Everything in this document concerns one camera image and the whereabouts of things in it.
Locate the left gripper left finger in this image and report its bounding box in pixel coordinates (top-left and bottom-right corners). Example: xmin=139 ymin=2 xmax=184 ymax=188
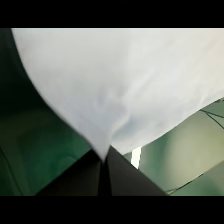
xmin=35 ymin=149 xmax=105 ymax=197

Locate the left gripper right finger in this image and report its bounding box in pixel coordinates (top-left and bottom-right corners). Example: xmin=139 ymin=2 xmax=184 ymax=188
xmin=105 ymin=144 xmax=168 ymax=197

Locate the white shirt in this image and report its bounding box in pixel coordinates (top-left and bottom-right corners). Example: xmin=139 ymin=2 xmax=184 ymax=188
xmin=11 ymin=28 xmax=224 ymax=162

